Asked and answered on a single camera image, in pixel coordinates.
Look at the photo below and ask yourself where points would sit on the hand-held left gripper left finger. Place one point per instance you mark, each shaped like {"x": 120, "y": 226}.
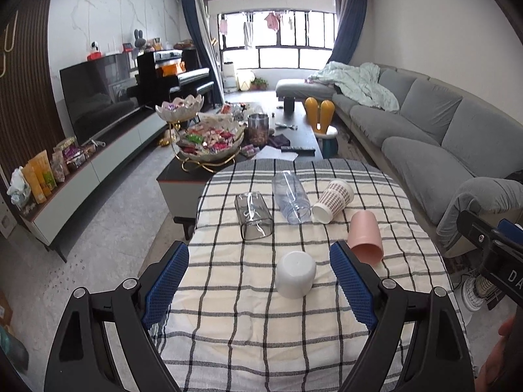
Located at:
{"x": 165, "y": 290}

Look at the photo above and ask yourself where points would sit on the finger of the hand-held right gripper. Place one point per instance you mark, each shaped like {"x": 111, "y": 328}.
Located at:
{"x": 476, "y": 228}
{"x": 511, "y": 232}

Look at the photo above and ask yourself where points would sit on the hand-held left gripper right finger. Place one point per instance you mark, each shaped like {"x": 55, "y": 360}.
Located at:
{"x": 353, "y": 286}

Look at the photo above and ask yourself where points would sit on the pink cup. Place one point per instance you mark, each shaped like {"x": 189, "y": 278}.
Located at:
{"x": 365, "y": 235}

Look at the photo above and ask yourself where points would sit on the white cup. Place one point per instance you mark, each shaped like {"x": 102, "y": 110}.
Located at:
{"x": 296, "y": 273}

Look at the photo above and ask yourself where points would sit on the brown dotted paper cup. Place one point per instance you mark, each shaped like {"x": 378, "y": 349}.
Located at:
{"x": 333, "y": 202}

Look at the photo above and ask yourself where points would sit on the clear bluish plastic cup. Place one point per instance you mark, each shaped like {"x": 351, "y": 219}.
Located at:
{"x": 291, "y": 196}

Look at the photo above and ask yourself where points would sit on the grey transparent glass cup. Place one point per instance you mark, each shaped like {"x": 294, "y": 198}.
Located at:
{"x": 253, "y": 218}

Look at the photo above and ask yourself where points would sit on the person's right hand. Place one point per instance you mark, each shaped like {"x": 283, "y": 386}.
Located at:
{"x": 492, "y": 371}

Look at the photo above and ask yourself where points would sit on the black white checkered tablecloth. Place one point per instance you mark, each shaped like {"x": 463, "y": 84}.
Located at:
{"x": 245, "y": 335}

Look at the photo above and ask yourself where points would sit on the grey corner sofa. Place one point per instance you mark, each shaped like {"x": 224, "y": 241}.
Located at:
{"x": 412, "y": 130}

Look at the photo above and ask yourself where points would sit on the dark top coffee table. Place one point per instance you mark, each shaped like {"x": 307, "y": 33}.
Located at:
{"x": 184, "y": 171}

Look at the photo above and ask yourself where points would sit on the black remote control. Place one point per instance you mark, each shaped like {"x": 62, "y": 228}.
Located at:
{"x": 298, "y": 149}

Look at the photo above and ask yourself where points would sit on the long white television cabinet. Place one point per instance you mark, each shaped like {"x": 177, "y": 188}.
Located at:
{"x": 118, "y": 147}

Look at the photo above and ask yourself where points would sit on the white paper sheet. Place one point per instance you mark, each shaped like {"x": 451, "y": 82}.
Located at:
{"x": 271, "y": 154}

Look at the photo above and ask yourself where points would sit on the two-tier snack dish gold stand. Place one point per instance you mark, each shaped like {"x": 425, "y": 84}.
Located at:
{"x": 210, "y": 139}

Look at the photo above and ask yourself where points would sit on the cardboard box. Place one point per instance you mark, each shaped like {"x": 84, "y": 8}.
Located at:
{"x": 4, "y": 308}

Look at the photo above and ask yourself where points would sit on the dark wallet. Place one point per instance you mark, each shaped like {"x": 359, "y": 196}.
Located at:
{"x": 279, "y": 141}

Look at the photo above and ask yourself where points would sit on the row of snack bags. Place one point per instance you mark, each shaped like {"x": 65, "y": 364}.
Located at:
{"x": 49, "y": 169}

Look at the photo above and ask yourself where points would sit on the yellow rabbit ear stool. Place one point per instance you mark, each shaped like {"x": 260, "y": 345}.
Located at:
{"x": 325, "y": 116}

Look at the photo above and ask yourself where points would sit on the white plastic bag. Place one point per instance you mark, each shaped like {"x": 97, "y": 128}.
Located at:
{"x": 18, "y": 190}

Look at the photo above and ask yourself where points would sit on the clear jar with nuts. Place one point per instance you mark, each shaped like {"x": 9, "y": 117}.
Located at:
{"x": 258, "y": 130}

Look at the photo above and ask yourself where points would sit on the light green blanket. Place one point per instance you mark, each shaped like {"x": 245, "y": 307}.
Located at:
{"x": 359, "y": 81}

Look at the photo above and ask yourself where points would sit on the black cylinder tumbler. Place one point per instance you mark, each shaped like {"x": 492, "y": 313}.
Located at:
{"x": 289, "y": 105}

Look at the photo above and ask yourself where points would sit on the black upright piano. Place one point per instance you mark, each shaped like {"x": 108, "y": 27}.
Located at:
{"x": 163, "y": 83}

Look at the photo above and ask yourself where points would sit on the flat screen television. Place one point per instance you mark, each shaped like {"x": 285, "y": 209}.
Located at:
{"x": 98, "y": 94}

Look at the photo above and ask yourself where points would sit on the orange bag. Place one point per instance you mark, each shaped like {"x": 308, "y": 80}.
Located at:
{"x": 173, "y": 68}

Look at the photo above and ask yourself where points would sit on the potted plant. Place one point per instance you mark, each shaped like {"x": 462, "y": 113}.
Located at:
{"x": 259, "y": 83}

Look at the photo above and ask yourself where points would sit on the white air purifier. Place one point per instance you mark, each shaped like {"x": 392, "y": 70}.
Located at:
{"x": 229, "y": 74}

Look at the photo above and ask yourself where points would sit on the large black framed window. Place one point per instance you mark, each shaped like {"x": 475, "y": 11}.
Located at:
{"x": 282, "y": 53}

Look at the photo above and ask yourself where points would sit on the grey rabbit figurine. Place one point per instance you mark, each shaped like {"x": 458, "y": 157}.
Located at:
{"x": 139, "y": 40}

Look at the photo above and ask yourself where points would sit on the white hanging garment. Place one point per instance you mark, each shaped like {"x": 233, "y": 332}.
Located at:
{"x": 248, "y": 34}

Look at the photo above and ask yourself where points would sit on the pink hanging garment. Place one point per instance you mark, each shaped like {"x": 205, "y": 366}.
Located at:
{"x": 271, "y": 21}
{"x": 223, "y": 26}

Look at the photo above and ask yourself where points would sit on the white security camera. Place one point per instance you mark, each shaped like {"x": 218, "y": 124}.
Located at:
{"x": 96, "y": 45}

